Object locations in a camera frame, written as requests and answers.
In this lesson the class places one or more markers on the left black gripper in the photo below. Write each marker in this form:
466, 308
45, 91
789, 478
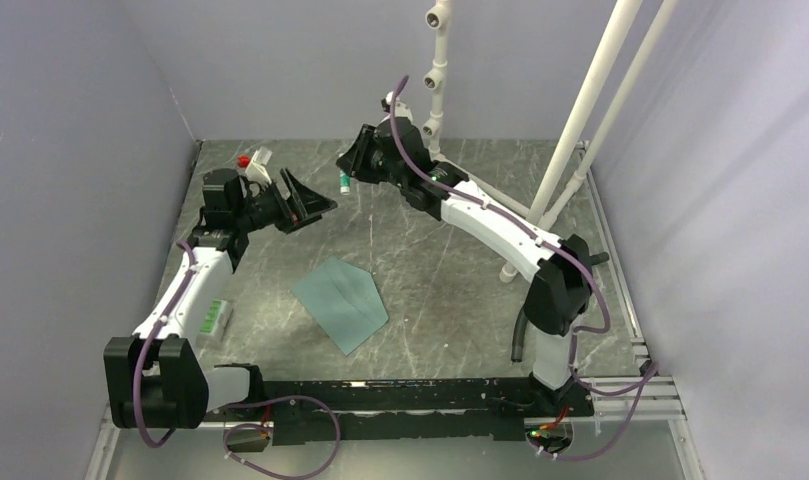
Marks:
302, 208

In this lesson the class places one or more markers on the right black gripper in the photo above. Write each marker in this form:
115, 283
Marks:
354, 161

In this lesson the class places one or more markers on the green white glue stick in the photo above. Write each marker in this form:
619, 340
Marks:
344, 183

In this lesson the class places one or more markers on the teal envelope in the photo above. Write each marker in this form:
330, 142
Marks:
344, 301

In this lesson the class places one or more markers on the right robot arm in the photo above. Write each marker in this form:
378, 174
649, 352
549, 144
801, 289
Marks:
557, 269

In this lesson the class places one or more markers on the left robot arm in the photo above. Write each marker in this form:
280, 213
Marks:
154, 378

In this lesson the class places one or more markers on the green label plastic box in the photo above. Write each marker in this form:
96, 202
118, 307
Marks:
215, 322

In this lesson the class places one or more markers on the black foam tube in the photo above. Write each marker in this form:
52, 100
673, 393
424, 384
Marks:
521, 323

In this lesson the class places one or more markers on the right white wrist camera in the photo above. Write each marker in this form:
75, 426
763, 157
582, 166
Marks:
395, 107

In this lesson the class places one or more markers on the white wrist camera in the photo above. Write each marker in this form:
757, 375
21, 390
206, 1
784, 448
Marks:
254, 166
395, 107

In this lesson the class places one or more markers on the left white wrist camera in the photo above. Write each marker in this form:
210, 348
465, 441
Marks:
254, 166

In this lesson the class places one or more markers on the white pvc pipe frame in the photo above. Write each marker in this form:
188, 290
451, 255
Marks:
621, 20

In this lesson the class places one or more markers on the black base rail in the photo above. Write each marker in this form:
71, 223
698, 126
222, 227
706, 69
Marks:
500, 408

